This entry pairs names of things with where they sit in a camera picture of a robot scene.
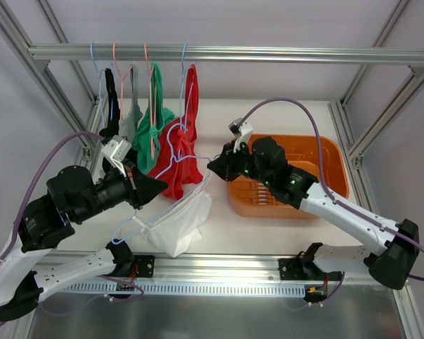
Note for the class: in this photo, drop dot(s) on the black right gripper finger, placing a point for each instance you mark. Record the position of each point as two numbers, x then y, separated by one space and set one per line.
220 160
221 169

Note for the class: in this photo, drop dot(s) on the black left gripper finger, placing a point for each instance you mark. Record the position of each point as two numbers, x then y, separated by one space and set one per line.
144 183
147 192

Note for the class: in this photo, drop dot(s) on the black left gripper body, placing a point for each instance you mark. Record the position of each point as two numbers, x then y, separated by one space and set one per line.
136 188

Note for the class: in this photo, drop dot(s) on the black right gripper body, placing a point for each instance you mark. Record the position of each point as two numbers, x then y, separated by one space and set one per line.
228 164

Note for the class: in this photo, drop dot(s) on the red tank top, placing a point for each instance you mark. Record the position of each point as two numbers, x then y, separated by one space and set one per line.
187 171

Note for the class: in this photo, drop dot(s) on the green tank top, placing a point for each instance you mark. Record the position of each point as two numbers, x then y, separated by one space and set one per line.
163 116

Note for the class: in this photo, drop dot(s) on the white tank top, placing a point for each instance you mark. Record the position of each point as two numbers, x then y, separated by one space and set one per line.
183 219

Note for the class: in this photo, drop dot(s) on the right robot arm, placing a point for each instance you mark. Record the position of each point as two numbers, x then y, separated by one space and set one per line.
387 250

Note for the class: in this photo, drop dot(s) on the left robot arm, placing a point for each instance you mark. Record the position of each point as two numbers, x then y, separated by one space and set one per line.
72 197

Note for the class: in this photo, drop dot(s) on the grey tank top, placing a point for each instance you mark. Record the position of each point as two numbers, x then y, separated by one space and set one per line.
129 124

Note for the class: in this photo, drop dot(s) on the black tank top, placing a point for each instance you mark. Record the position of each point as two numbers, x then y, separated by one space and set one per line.
113 115

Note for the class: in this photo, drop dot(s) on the orange plastic bin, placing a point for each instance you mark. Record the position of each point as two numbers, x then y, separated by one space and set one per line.
250 199

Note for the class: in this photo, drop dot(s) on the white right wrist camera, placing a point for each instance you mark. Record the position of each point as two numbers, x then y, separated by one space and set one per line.
242 132

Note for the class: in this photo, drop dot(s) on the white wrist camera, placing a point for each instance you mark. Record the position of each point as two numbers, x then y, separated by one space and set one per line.
242 132
115 150

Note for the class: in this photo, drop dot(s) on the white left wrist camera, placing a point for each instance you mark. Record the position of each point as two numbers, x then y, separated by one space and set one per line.
115 150

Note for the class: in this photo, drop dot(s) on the white slotted cable duct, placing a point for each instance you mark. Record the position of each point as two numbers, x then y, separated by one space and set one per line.
190 289

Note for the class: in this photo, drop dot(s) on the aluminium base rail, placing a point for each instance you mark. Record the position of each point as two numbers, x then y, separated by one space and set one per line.
214 268

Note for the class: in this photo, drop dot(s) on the right aluminium frame post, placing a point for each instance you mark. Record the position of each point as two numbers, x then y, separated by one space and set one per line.
382 114

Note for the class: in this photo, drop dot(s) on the aluminium frame post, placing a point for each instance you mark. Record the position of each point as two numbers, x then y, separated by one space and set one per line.
13 33
382 114

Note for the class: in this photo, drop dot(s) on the aluminium hanging rail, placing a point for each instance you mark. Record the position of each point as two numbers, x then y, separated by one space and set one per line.
163 52

